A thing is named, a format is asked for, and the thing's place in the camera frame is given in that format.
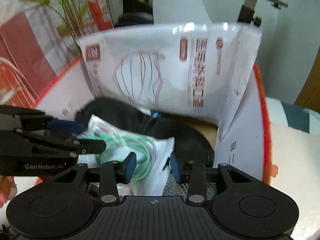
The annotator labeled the grey knitted cloth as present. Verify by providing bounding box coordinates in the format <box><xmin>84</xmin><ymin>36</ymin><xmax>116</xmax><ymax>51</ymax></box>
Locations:
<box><xmin>162</xmin><ymin>172</ymin><xmax>218</xmax><ymax>202</ymax></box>

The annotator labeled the black sleep eye mask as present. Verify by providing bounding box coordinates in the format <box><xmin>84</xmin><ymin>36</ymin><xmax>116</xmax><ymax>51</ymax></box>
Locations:
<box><xmin>75</xmin><ymin>98</ymin><xmax>214</xmax><ymax>167</ymax></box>

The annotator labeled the white plastic pouch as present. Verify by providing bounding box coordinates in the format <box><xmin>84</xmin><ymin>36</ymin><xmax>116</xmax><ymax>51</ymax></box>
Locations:
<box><xmin>78</xmin><ymin>115</ymin><xmax>175</xmax><ymax>196</ymax></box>

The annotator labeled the white face mask pack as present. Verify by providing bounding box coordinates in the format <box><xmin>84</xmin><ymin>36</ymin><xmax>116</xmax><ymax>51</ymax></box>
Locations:
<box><xmin>78</xmin><ymin>22</ymin><xmax>262</xmax><ymax>138</ymax></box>

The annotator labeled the blue packaged item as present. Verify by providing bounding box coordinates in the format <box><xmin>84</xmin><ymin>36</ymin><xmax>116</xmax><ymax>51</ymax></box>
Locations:
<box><xmin>150</xmin><ymin>110</ymin><xmax>165</xmax><ymax>119</ymax></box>

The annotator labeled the red strawberry cardboard box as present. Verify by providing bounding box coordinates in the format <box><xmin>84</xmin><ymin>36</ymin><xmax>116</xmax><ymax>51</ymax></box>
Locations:
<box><xmin>33</xmin><ymin>56</ymin><xmax>272</xmax><ymax>184</ymax></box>

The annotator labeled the black exercise bike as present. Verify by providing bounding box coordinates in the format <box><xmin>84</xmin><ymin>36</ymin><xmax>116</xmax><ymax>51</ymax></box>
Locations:
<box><xmin>114</xmin><ymin>0</ymin><xmax>288</xmax><ymax>27</ymax></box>

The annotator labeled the white curved board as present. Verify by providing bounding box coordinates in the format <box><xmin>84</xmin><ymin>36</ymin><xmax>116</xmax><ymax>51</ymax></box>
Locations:
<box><xmin>152</xmin><ymin>0</ymin><xmax>212</xmax><ymax>25</ymax></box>

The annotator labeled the wooden door frame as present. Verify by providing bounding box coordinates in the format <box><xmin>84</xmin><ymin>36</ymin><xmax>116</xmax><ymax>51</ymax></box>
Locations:
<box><xmin>295</xmin><ymin>51</ymin><xmax>320</xmax><ymax>112</ymax></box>

